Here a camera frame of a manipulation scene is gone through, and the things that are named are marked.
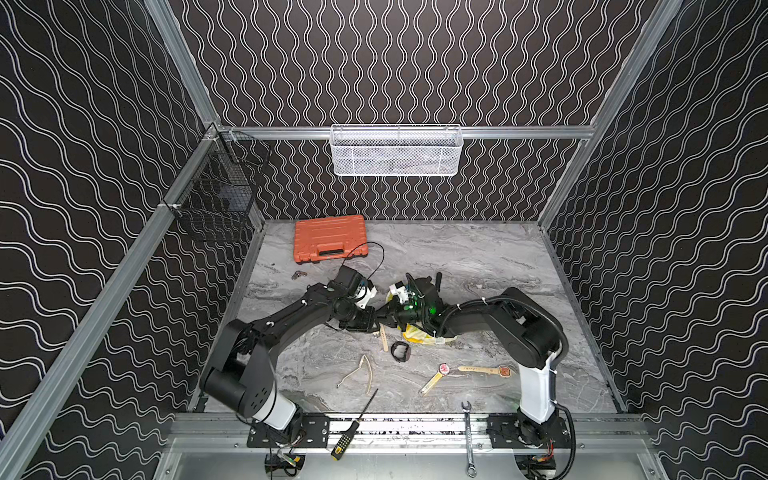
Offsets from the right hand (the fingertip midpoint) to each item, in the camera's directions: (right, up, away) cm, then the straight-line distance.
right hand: (369, 316), depth 88 cm
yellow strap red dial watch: (+21, -14, -4) cm, 26 cm away
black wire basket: (-49, +33, +8) cm, 60 cm away
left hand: (+4, -3, -3) cm, 6 cm away
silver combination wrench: (+25, -33, -17) cm, 45 cm away
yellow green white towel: (+13, -6, +2) cm, 14 cm away
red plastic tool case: (-14, +24, +22) cm, 35 cm away
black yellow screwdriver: (-4, -26, -14) cm, 30 cm away
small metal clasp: (-26, +11, +17) cm, 33 cm away
